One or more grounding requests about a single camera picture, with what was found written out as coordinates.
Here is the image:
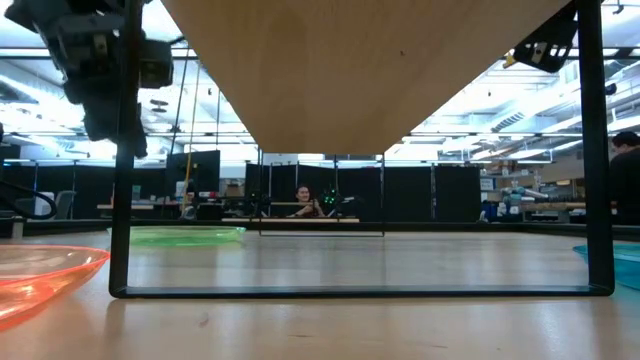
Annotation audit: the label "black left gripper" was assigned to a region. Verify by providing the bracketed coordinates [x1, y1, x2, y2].
[3, 0, 175, 159]

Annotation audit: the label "green translucent plastic plate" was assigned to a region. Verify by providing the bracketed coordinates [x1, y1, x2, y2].
[106, 225, 248, 248]

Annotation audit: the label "orange translucent plastic plate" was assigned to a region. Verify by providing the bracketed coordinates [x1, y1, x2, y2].
[0, 243, 111, 332]

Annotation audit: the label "teal translucent plastic plate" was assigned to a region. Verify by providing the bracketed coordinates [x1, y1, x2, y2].
[572, 242, 640, 292]

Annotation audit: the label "wooden shelf with black legs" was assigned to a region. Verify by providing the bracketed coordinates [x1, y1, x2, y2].
[108, 0, 616, 300]

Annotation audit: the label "grey office chair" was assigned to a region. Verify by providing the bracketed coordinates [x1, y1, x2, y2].
[52, 189, 76, 220]

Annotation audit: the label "black computer monitor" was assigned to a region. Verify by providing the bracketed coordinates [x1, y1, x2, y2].
[165, 149, 221, 201]

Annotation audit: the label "person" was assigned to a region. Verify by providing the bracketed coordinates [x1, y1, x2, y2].
[287, 184, 326, 219]
[608, 130, 640, 226]

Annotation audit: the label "background workbench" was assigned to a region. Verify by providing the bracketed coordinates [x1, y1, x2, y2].
[479, 172, 586, 224]

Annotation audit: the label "black partition panels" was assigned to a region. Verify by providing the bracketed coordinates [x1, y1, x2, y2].
[244, 162, 481, 224]

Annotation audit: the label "background robot with green lights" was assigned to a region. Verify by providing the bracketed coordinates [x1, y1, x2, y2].
[319, 184, 361, 219]

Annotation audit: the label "hanging black cable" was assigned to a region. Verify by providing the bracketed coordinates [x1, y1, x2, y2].
[169, 47, 191, 156]

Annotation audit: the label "black looped cable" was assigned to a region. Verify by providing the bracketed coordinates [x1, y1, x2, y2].
[0, 179, 59, 221]

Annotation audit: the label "black aluminium table frame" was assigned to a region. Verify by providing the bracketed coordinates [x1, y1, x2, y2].
[0, 217, 640, 242]

